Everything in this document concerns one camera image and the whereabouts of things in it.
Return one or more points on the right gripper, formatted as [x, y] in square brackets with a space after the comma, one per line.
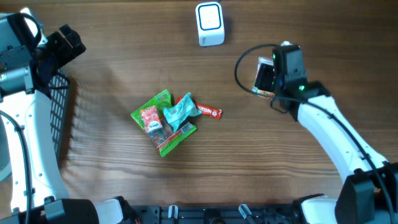
[263, 74]

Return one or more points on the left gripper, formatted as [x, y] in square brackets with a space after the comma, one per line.
[68, 53]

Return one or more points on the cup noodles container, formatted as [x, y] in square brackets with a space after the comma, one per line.
[261, 93]

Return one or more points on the red Nescafe stick sachet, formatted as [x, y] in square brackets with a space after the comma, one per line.
[209, 111]

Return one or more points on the teal snack wrapper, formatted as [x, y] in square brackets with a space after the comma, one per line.
[177, 114]

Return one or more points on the green candy bag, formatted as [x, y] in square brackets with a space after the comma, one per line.
[152, 121]

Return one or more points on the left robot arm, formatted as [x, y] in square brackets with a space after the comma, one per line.
[29, 62]

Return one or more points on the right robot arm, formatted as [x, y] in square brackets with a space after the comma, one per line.
[369, 191]

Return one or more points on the white barcode scanner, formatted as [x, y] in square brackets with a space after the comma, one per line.
[210, 24]

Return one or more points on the grey plastic mesh basket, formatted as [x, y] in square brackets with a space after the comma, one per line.
[57, 122]

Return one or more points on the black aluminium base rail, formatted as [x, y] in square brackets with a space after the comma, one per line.
[268, 214]

